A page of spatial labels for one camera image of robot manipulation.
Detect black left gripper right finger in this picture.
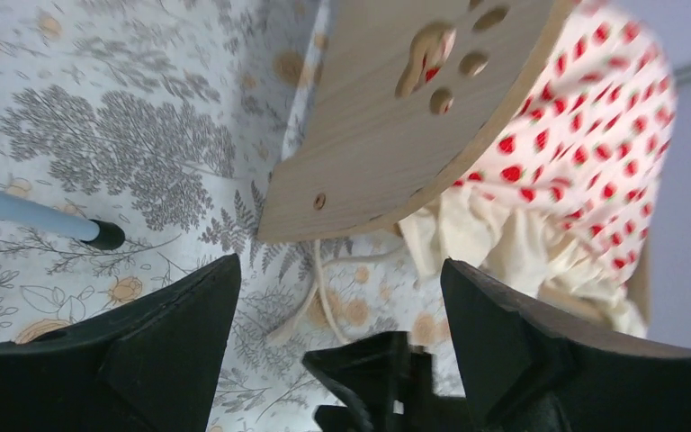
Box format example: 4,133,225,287
440,259,691,431

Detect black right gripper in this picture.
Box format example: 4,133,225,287
301,331,471,432

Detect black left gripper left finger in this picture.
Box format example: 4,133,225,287
0,255,241,431

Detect red strawberry print duvet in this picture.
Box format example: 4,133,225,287
265,0,678,347

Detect wooden pet bed frame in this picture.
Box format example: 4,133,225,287
256,0,651,335

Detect blue perforated music stand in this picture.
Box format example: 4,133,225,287
0,191,126,250

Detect floral table mat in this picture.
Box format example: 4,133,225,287
0,0,466,432

